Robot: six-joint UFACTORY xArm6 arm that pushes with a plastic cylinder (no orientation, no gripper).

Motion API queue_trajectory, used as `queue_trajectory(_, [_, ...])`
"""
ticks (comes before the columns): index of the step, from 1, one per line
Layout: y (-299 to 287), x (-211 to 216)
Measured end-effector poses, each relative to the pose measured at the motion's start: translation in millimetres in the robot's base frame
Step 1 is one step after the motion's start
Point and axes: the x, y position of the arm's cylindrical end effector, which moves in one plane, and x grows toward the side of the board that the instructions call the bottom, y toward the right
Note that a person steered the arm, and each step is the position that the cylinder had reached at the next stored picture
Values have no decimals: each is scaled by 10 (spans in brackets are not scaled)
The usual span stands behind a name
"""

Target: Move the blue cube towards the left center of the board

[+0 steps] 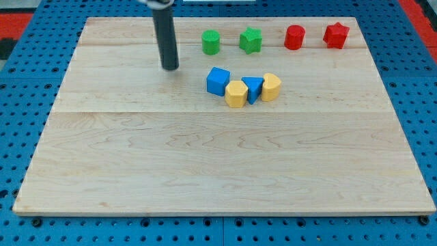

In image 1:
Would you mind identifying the blue cube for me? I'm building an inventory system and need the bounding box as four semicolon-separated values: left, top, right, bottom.
206;67;231;96

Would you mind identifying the yellow hexagon block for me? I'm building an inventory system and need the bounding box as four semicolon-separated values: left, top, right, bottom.
225;81;249;108

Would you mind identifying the blue triangle block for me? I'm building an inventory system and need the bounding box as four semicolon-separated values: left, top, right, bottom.
242;77;264;105

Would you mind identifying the yellow half-round block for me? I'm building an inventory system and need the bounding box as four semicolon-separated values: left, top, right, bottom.
261;73;281;102

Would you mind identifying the green cylinder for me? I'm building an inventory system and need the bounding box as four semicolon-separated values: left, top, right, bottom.
201;29;220;55

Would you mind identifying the green star block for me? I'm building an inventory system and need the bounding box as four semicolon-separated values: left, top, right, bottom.
239;27;262;55

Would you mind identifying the red cylinder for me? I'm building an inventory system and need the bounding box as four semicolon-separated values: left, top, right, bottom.
284;25;306;50

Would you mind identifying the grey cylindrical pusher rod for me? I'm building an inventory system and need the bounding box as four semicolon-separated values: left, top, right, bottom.
139;0;179;71

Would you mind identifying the red star block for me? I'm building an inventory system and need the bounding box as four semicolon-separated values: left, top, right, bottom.
323;22;350;49

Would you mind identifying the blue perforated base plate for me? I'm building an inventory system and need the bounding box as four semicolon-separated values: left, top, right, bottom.
1;1;436;245

